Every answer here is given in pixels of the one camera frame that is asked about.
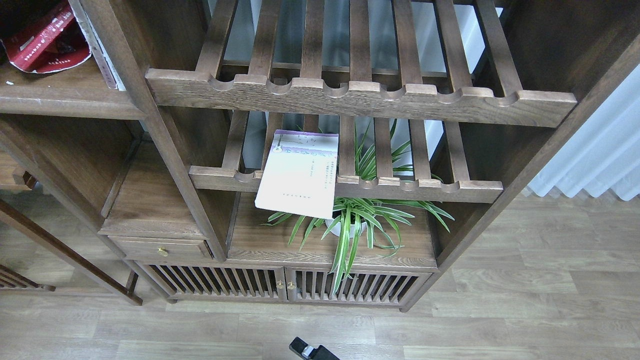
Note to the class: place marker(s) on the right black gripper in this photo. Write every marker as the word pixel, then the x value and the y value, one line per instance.
pixel 308 352

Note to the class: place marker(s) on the white and purple book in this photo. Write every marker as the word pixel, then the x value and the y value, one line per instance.
pixel 299 176

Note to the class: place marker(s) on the brass drawer knob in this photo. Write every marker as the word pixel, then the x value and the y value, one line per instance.
pixel 161 251

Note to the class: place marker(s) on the white curtain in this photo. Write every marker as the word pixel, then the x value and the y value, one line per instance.
pixel 604 154

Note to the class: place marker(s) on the green spider plant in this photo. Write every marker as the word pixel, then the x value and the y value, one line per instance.
pixel 376 220

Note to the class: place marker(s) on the white standing book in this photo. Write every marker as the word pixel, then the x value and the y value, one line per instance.
pixel 103 61

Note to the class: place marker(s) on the red book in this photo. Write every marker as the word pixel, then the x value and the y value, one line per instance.
pixel 50 43

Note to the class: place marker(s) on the dark wooden bookshelf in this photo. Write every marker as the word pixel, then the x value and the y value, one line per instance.
pixel 455 102

